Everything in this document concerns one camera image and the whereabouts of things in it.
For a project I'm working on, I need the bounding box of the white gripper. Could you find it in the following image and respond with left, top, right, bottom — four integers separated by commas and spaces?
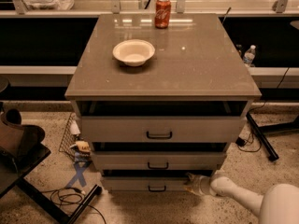
186, 173, 216, 196

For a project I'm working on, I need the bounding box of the grey bottom drawer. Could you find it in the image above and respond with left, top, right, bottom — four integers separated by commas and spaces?
101, 177, 188, 192

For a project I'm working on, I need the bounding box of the grey drawer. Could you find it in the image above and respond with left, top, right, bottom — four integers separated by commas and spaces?
101, 177, 188, 192
92, 151, 226, 171
81, 117, 246, 143

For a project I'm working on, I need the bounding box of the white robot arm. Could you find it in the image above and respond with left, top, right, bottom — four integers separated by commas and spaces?
185, 173, 299, 224

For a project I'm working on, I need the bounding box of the grey drawer cabinet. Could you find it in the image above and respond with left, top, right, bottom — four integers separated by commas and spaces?
65, 14, 261, 178

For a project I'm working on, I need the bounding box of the grey middle drawer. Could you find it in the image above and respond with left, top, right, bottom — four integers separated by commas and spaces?
92, 151, 226, 171

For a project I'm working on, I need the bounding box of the grey top drawer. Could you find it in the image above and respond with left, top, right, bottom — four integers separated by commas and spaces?
81, 117, 246, 143

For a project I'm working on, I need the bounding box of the black table leg right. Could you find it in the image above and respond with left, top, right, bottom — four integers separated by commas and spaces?
247, 113, 299, 161

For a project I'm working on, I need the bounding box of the black table leg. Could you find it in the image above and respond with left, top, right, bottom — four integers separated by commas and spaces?
247, 113, 299, 161
17, 178, 102, 224

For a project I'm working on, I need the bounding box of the small snack bag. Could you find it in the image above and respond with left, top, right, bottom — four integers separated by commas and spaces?
70, 140, 91, 162

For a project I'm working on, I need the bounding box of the black table leg left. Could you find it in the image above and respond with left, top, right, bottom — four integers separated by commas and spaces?
17, 178, 102, 224

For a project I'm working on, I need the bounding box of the clear water bottle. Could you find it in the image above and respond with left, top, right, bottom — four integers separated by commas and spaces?
243, 45, 256, 67

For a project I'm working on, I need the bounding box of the white paper bowl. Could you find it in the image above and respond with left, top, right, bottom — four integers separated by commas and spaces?
112, 39, 155, 67

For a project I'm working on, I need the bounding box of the orange soda can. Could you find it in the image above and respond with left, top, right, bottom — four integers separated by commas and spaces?
155, 0, 171, 29

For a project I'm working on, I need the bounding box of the black cable right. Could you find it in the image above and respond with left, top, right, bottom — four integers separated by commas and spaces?
235, 132, 263, 154

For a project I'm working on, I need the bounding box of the black floor cable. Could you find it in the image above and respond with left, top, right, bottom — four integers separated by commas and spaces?
40, 187, 107, 224

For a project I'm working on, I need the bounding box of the wire mesh basket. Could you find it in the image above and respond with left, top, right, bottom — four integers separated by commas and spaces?
59, 113, 80, 161

